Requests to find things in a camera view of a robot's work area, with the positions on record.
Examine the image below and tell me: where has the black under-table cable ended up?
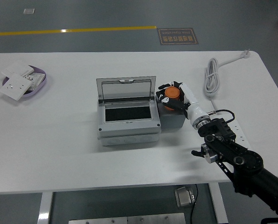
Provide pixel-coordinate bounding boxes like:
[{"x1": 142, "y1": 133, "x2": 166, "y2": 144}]
[{"x1": 192, "y1": 184, "x2": 199, "y2": 209}]

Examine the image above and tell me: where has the grey cube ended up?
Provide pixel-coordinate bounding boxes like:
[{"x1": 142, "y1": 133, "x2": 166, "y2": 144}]
[{"x1": 157, "y1": 95, "x2": 187, "y2": 130}]

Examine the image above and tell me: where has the purple oval tray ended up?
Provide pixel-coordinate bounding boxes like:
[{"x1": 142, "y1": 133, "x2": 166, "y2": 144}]
[{"x1": 2, "y1": 64, "x2": 48, "y2": 100}]

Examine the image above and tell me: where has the grey box with clear lid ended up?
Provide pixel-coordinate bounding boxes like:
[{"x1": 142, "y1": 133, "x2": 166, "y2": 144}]
[{"x1": 96, "y1": 75, "x2": 162, "y2": 147}]

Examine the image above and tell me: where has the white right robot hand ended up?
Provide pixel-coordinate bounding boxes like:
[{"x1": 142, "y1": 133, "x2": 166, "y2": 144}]
[{"x1": 155, "y1": 81, "x2": 210, "y2": 127}]

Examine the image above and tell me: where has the white power cable with plug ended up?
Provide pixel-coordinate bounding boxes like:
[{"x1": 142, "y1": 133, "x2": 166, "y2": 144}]
[{"x1": 203, "y1": 49, "x2": 250, "y2": 115}]

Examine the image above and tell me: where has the brown floor sign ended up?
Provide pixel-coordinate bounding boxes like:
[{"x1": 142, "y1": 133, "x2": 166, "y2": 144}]
[{"x1": 157, "y1": 28, "x2": 199, "y2": 46}]

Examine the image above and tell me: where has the grey under-table control box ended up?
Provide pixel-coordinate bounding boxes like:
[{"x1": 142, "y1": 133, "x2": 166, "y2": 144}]
[{"x1": 174, "y1": 186, "x2": 196, "y2": 208}]

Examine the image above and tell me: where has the white table leg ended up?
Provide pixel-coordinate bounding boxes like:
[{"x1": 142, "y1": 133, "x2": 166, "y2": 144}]
[{"x1": 208, "y1": 182, "x2": 229, "y2": 224}]

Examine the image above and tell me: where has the white power strip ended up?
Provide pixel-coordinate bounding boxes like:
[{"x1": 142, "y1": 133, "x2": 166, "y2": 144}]
[{"x1": 232, "y1": 123, "x2": 250, "y2": 150}]

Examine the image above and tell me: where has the white switch plate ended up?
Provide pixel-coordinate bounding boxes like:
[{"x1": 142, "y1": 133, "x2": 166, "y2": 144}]
[{"x1": 0, "y1": 60, "x2": 35, "y2": 77}]

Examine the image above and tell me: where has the white perforated socket plate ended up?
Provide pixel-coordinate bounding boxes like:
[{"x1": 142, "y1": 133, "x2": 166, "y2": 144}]
[{"x1": 21, "y1": 72, "x2": 47, "y2": 92}]

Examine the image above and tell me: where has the orange cylinder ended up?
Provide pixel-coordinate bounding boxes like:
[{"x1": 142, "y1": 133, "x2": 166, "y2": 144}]
[{"x1": 162, "y1": 86, "x2": 185, "y2": 111}]

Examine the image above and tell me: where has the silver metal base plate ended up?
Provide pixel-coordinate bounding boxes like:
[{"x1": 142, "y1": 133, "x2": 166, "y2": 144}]
[{"x1": 68, "y1": 212, "x2": 187, "y2": 224}]

